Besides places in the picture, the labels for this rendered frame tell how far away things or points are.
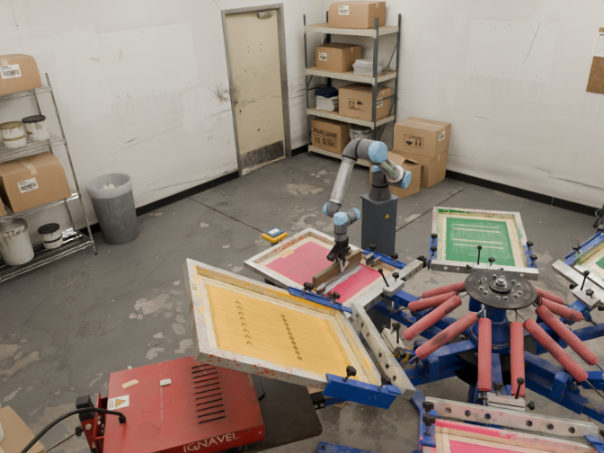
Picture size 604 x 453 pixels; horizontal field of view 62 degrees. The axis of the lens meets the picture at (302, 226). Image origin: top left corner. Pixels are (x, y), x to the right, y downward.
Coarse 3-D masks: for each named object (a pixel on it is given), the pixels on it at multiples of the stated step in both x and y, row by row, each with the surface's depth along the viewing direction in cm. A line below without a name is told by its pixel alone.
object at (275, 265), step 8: (288, 256) 317; (272, 264) 309; (280, 264) 309; (280, 272) 300; (288, 272) 300; (296, 280) 292; (304, 280) 292; (344, 280) 290; (336, 288) 284; (344, 288) 284; (352, 288) 283; (360, 288) 283; (344, 296) 277; (352, 296) 277
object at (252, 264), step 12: (312, 228) 341; (288, 240) 328; (324, 240) 330; (264, 252) 316; (276, 252) 320; (252, 264) 303; (384, 264) 300; (264, 276) 296; (276, 276) 291; (300, 288) 280; (372, 288) 277
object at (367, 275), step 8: (304, 248) 325; (312, 248) 324; (320, 248) 324; (296, 256) 316; (360, 264) 305; (360, 272) 297; (368, 272) 297; (376, 272) 296; (352, 280) 290; (360, 280) 289; (368, 280) 289
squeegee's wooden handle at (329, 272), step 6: (354, 252) 299; (360, 252) 301; (348, 258) 293; (354, 258) 298; (360, 258) 303; (336, 264) 287; (348, 264) 295; (324, 270) 283; (330, 270) 283; (336, 270) 288; (318, 276) 277; (324, 276) 281; (330, 276) 285; (318, 282) 279
